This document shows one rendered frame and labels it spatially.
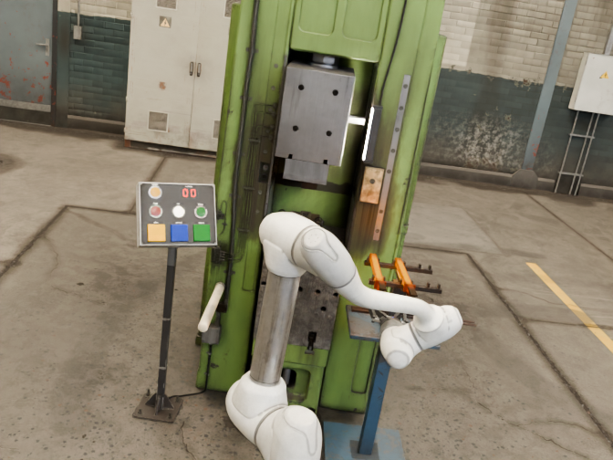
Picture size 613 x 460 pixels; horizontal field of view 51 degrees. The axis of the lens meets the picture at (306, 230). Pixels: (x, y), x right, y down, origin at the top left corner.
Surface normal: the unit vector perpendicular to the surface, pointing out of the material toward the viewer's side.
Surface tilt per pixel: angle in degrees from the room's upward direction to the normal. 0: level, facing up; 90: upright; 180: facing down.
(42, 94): 90
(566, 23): 90
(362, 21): 90
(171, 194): 60
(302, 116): 90
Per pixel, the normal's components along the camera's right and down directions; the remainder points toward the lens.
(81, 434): 0.15, -0.93
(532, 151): 0.05, 0.34
